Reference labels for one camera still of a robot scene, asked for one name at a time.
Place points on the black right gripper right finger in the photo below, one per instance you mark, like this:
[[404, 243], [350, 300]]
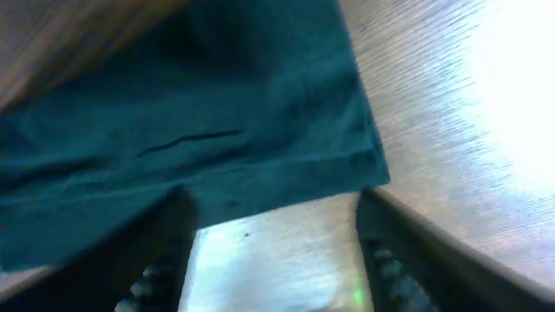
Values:
[[412, 265]]

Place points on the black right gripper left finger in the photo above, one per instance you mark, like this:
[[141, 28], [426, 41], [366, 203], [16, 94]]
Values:
[[154, 247]]

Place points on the dark green t-shirt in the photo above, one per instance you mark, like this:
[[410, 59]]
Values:
[[248, 105]]

